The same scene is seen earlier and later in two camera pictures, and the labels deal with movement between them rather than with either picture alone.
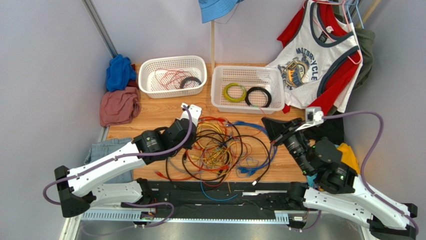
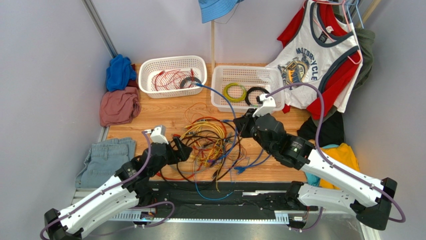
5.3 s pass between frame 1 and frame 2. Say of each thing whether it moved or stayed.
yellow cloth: stayed
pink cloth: stayed
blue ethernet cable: moved
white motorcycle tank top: stayed
